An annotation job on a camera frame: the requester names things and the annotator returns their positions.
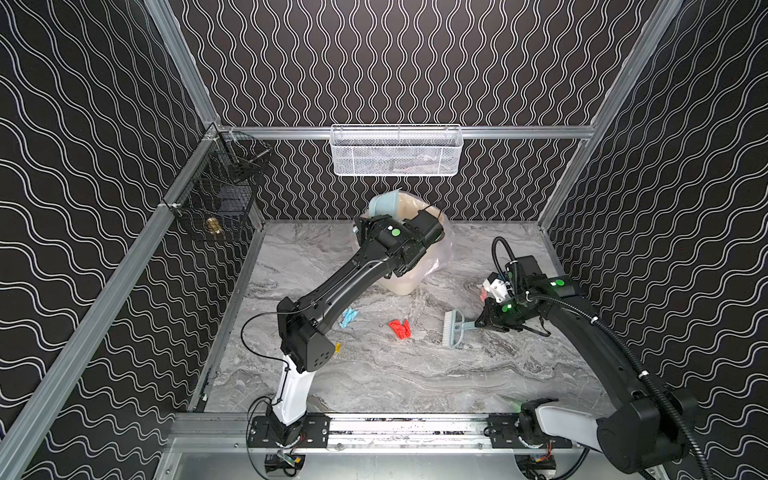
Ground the light teal plastic dustpan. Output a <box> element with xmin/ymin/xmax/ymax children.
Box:
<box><xmin>367</xmin><ymin>189</ymin><xmax>402</xmax><ymax>220</ymax></box>

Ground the aluminium corner frame post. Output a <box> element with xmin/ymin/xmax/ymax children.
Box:
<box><xmin>145</xmin><ymin>0</ymin><xmax>221</xmax><ymax>125</ymax></box>

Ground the white wire mesh basket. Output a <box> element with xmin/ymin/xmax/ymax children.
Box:
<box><xmin>329</xmin><ymin>124</ymin><xmax>464</xmax><ymax>177</ymax></box>

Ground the aluminium frame bar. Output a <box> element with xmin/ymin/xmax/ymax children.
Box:
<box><xmin>222</xmin><ymin>124</ymin><xmax>595</xmax><ymax>141</ymax></box>
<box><xmin>1</xmin><ymin>124</ymin><xmax>219</xmax><ymax>479</ymax></box>

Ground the red paper scrap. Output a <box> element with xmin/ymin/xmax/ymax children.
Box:
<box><xmin>388</xmin><ymin>319</ymin><xmax>412</xmax><ymax>340</ymax></box>

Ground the cream plastic waste bin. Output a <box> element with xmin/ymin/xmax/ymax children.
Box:
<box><xmin>377</xmin><ymin>193</ymin><xmax>448</xmax><ymax>296</ymax></box>

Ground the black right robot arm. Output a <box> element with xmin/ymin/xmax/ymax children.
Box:
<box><xmin>473</xmin><ymin>256</ymin><xmax>712</xmax><ymax>478</ymax></box>

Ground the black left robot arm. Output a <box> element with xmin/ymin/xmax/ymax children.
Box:
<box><xmin>268</xmin><ymin>209</ymin><xmax>444</xmax><ymax>437</ymax></box>

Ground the light blue paper scrap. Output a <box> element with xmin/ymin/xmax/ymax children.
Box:
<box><xmin>339</xmin><ymin>308</ymin><xmax>359</xmax><ymax>328</ymax></box>

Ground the clear plastic bin liner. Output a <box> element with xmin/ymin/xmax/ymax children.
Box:
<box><xmin>378</xmin><ymin>189</ymin><xmax>455</xmax><ymax>295</ymax></box>

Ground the aluminium rear frame bar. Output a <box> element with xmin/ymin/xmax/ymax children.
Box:
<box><xmin>222</xmin><ymin>124</ymin><xmax>595</xmax><ymax>141</ymax></box>

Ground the aluminium right frame post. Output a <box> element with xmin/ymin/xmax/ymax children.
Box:
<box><xmin>538</xmin><ymin>0</ymin><xmax>683</xmax><ymax>232</ymax></box>

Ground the black wire basket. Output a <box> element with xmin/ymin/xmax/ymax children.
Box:
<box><xmin>165</xmin><ymin>127</ymin><xmax>273</xmax><ymax>246</ymax></box>

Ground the aluminium left frame bar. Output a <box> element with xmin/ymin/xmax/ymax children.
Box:
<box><xmin>1</xmin><ymin>124</ymin><xmax>219</xmax><ymax>479</ymax></box>

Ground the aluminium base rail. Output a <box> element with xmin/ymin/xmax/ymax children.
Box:
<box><xmin>166</xmin><ymin>413</ymin><xmax>580</xmax><ymax>454</ymax></box>

